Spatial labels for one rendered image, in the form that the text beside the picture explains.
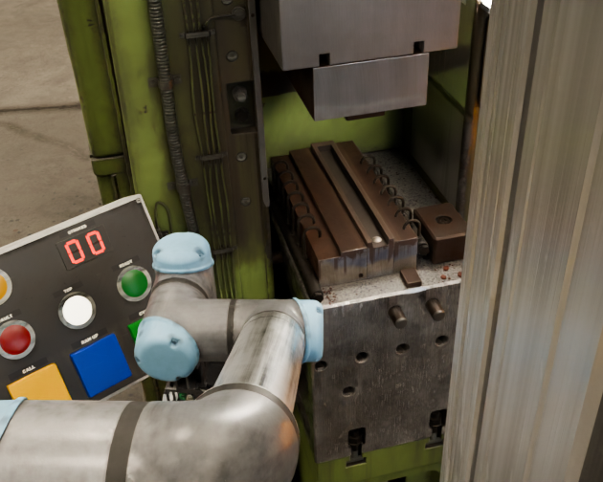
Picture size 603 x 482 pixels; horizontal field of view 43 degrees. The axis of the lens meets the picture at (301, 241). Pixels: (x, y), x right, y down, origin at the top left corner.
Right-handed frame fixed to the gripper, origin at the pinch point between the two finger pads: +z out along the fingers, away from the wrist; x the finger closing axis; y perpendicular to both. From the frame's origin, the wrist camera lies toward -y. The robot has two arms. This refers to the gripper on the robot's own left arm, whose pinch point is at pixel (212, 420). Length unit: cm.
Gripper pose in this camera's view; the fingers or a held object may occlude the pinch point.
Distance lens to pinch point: 123.6
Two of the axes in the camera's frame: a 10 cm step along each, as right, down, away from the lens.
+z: 0.4, 8.2, 5.8
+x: 9.8, 0.8, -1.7
